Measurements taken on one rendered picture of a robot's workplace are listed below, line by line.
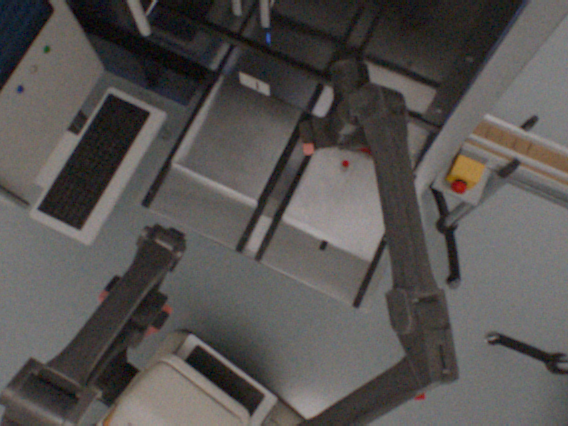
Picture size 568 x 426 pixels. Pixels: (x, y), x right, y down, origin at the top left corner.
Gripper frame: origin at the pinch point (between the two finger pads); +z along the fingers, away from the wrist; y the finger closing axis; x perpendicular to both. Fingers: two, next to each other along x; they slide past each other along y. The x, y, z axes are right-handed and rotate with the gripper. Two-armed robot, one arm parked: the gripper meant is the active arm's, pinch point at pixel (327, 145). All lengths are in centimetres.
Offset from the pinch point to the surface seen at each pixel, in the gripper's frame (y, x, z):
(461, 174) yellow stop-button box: -38.1, 6.4, 17.0
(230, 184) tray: 16.7, -4.3, 41.7
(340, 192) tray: -12.3, 2.9, 36.5
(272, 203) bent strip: 7.2, 3.8, 35.2
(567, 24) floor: -155, -76, 108
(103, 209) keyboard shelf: 52, -5, 55
